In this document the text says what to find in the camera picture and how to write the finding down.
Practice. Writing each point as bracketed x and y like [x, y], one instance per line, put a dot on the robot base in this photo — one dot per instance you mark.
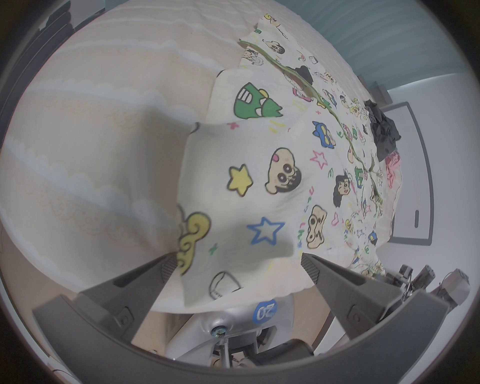
[232, 318]

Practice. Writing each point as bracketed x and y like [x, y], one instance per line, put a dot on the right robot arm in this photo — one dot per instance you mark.
[423, 277]

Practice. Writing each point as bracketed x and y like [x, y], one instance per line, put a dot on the white printed pyjama top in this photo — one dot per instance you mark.
[262, 150]

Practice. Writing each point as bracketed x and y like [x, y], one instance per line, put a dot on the pink garment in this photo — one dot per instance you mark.
[393, 168]

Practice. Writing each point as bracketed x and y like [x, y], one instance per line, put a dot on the grey bedside table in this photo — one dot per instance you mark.
[378, 92]

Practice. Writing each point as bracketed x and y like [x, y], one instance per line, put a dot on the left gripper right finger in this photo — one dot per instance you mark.
[345, 296]

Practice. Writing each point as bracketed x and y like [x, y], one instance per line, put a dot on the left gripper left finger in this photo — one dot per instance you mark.
[135, 292]

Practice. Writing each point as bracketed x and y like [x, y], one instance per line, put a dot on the blue-green curtain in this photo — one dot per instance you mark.
[375, 30]

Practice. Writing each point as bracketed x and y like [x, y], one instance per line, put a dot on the black garment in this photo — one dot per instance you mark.
[382, 127]

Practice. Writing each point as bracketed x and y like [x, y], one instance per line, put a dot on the bed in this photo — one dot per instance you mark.
[93, 150]

